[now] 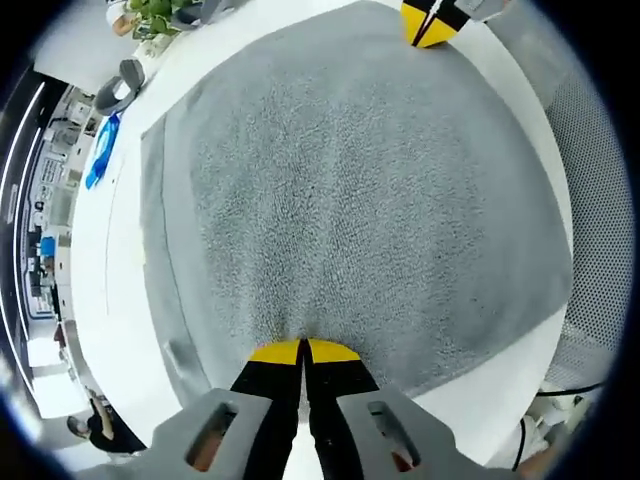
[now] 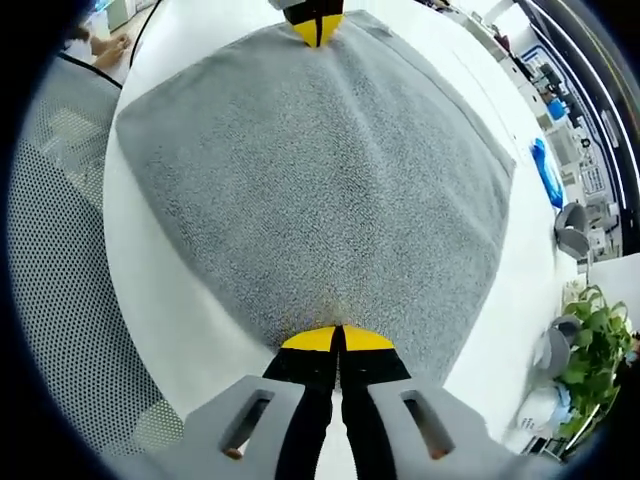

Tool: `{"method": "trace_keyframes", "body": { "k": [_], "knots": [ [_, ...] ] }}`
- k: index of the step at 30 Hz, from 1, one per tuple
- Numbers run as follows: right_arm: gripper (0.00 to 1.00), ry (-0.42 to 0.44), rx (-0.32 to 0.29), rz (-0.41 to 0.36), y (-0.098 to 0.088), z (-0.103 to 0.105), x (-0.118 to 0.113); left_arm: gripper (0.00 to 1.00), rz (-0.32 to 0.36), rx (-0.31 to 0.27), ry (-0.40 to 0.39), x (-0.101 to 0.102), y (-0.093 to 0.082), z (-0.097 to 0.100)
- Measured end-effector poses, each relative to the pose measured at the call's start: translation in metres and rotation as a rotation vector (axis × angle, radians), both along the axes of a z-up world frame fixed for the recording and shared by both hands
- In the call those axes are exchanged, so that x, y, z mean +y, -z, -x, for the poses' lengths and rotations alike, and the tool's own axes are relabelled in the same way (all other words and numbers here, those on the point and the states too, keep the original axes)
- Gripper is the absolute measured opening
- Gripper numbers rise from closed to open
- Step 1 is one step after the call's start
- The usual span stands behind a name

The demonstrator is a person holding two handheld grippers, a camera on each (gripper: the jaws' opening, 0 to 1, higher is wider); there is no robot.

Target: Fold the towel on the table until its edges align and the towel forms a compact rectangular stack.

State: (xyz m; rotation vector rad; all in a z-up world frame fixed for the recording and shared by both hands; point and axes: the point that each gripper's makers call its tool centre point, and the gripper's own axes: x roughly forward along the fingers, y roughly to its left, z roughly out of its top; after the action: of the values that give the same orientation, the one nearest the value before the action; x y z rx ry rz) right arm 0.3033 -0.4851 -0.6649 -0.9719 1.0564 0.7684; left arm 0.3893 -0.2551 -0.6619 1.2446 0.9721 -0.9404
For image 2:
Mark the grey mesh office chair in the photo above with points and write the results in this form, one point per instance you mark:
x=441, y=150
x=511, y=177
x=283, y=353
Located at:
x=65, y=250

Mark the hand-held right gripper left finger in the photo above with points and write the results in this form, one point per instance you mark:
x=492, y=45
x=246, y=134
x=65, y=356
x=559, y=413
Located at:
x=240, y=430

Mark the grey towel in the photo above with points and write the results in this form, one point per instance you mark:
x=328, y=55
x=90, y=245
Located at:
x=310, y=175

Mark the white spray bottle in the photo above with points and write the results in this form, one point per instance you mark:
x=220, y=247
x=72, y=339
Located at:
x=540, y=420

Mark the blue wet wipes packet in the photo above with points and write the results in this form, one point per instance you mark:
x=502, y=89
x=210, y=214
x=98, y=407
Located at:
x=546, y=175

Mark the green potted plant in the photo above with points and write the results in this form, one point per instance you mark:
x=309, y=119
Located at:
x=595, y=350

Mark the grey headset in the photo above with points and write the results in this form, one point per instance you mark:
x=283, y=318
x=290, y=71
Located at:
x=557, y=350
x=572, y=235

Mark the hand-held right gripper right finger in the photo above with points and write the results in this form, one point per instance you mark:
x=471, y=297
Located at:
x=430, y=435

